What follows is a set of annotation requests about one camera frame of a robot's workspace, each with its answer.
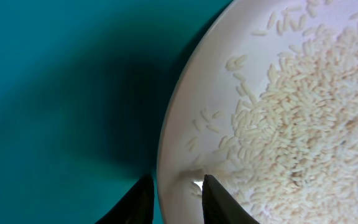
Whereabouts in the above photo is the pile of rice grains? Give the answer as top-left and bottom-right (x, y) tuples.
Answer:
(185, 0), (358, 224)

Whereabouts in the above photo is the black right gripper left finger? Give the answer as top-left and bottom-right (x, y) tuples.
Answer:
(96, 174), (154, 224)

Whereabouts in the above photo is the teal plastic tray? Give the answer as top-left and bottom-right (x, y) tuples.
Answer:
(0, 0), (227, 223)

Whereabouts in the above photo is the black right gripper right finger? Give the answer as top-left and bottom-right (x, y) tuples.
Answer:
(202, 174), (259, 224)

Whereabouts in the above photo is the large white plate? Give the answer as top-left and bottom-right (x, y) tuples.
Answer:
(156, 0), (358, 224)

